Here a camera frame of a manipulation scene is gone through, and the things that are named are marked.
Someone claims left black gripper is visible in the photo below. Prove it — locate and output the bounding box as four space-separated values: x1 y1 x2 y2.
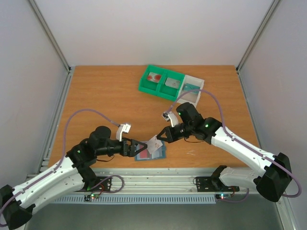
96 136 148 158

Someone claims blue card holder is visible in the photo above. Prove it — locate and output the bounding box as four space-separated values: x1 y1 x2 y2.
134 141 166 161

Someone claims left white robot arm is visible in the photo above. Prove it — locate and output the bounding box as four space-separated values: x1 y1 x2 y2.
0 126 147 230

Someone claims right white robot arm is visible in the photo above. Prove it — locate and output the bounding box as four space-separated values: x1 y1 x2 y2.
157 103 292 202

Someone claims red card in holder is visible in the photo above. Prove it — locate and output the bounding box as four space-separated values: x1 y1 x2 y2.
137 149 151 160

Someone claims teal card in bin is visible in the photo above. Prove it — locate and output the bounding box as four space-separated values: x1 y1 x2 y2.
182 83 200 94

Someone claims grey flower card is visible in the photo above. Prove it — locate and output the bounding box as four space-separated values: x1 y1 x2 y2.
165 78 180 89

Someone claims red circle card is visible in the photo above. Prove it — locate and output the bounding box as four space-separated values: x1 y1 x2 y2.
146 72 162 83

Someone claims white bin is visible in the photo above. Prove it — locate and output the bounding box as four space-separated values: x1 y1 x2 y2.
177 75 205 106

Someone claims middle green bin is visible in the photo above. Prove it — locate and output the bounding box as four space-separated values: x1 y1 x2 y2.
157 69 185 101

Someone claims green bin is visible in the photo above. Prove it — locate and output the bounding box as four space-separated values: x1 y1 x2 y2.
157 69 185 101
138 65 166 95

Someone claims left green bin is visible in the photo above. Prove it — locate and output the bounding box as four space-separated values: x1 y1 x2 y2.
138 65 166 95

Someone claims left circuit board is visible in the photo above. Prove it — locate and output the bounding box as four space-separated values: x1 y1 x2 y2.
83 194 100 202

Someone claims circuit board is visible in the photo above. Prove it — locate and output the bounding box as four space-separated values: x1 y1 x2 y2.
83 194 100 202
215 193 233 200

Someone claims right circuit board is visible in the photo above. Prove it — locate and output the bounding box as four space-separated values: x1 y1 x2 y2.
215 193 233 200

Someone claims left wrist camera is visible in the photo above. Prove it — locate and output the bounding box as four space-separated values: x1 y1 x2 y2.
120 123 131 133

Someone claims front aluminium rail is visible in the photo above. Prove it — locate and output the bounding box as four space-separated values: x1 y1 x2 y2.
23 167 286 195

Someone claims aluminium rail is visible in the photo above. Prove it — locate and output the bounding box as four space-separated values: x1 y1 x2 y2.
236 69 263 149
23 167 286 195
36 67 75 173

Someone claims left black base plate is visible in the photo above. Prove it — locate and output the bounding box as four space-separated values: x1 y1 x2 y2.
79 176 112 192

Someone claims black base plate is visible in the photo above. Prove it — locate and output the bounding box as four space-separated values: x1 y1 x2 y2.
79 176 112 192
193 176 240 192

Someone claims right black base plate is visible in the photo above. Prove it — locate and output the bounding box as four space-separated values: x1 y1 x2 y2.
193 176 240 192

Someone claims grey slotted cable duct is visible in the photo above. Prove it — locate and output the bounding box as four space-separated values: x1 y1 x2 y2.
54 194 216 205

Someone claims left side aluminium rail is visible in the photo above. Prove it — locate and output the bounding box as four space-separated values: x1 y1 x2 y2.
36 67 75 173

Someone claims right side aluminium rail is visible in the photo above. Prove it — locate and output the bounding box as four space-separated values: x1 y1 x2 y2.
236 69 263 149

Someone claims right aluminium frame post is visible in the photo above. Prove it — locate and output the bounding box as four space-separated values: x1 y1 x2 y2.
236 0 282 74

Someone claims aluminium frame post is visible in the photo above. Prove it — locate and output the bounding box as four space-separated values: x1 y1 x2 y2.
27 0 71 72
236 0 282 74

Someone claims left aluminium frame post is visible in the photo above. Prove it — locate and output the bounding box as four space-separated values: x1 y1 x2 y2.
27 0 71 72

